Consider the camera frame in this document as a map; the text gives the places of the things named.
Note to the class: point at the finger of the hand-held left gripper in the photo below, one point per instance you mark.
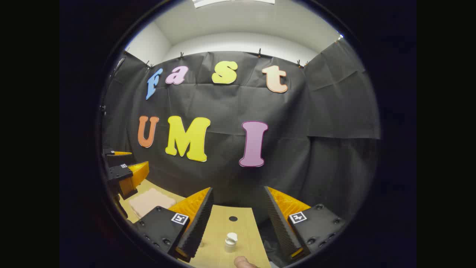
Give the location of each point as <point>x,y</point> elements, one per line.
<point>117,158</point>
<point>121,175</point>

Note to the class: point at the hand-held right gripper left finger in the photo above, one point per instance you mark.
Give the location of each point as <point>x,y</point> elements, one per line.
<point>199,223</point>

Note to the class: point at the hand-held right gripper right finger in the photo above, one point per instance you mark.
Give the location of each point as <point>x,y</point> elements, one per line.
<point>279,223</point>

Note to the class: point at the white pump bottle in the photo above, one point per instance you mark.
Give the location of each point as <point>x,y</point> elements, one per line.
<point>230,243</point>

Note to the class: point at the pink suitcase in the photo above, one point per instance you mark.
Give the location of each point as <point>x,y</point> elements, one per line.
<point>150,201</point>

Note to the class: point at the beige rounded bottle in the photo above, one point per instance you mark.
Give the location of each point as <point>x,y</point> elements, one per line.
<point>243,263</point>

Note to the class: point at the black backdrop cloth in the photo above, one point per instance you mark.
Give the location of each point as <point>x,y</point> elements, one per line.
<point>297,149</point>

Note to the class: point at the ceiling light panel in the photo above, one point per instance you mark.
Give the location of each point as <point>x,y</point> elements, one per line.
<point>234,2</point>

